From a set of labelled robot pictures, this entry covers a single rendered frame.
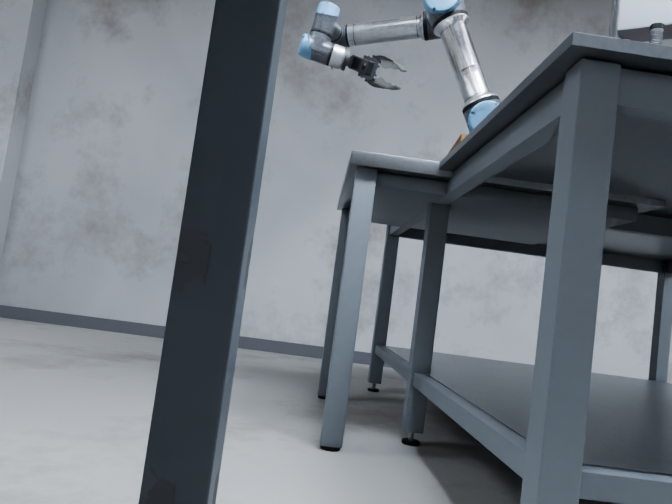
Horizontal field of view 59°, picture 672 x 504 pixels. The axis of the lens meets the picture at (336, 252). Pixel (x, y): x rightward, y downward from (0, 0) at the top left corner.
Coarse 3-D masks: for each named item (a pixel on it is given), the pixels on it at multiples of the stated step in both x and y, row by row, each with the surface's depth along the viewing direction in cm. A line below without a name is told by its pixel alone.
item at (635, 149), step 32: (576, 32) 83; (544, 64) 92; (640, 64) 86; (512, 96) 107; (480, 128) 126; (640, 128) 112; (448, 160) 154; (544, 160) 143; (640, 160) 132; (640, 192) 161; (640, 256) 287
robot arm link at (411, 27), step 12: (360, 24) 204; (372, 24) 202; (384, 24) 201; (396, 24) 200; (408, 24) 199; (420, 24) 197; (348, 36) 204; (360, 36) 204; (372, 36) 203; (384, 36) 202; (396, 36) 201; (408, 36) 201; (420, 36) 200; (432, 36) 199
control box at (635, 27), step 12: (624, 0) 170; (636, 0) 169; (648, 0) 167; (660, 0) 165; (624, 12) 170; (636, 12) 168; (648, 12) 166; (660, 12) 165; (624, 24) 169; (636, 24) 168; (648, 24) 166; (624, 36) 173; (636, 36) 172; (648, 36) 171
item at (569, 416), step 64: (576, 64) 88; (512, 128) 117; (576, 128) 85; (448, 192) 167; (576, 192) 84; (384, 256) 282; (576, 256) 84; (384, 320) 280; (576, 320) 83; (448, 384) 161; (512, 384) 182; (576, 384) 82; (640, 384) 249; (512, 448) 95; (576, 448) 82; (640, 448) 104
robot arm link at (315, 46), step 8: (312, 32) 194; (304, 40) 193; (312, 40) 193; (320, 40) 193; (328, 40) 195; (304, 48) 193; (312, 48) 193; (320, 48) 193; (328, 48) 194; (304, 56) 196; (312, 56) 195; (320, 56) 194; (328, 56) 194; (328, 64) 197
